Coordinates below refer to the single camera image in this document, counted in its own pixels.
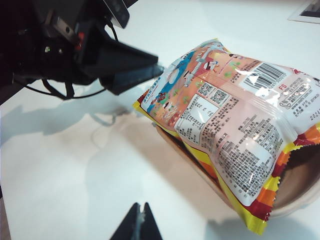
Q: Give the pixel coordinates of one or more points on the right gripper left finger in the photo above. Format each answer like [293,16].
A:
[130,225]

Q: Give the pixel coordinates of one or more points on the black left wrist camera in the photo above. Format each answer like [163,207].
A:
[117,12]

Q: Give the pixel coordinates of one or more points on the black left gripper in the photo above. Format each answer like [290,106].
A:
[60,55]

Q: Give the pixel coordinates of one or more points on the beige pulp food box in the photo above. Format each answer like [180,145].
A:
[295,180]

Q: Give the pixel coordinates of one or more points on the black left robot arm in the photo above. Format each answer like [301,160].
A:
[15,37]

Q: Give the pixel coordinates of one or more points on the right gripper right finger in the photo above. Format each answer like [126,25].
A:
[150,227]

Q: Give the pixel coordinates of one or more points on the orange yellow chip bag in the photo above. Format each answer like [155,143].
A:
[225,112]

